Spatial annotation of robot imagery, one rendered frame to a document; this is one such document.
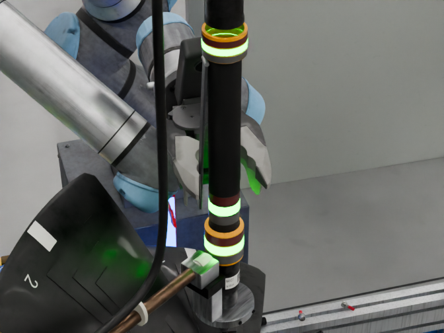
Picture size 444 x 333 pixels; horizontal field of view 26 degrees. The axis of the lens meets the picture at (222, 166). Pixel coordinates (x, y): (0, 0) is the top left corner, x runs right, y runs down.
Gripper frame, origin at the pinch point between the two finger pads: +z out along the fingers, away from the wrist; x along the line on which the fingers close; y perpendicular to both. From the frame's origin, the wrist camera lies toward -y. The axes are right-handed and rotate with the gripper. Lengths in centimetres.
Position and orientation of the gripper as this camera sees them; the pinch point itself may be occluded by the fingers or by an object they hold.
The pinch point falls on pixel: (230, 179)
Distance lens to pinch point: 97.2
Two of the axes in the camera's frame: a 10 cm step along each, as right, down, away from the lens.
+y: 0.0, 8.0, 5.9
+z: 2.5, 5.8, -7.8
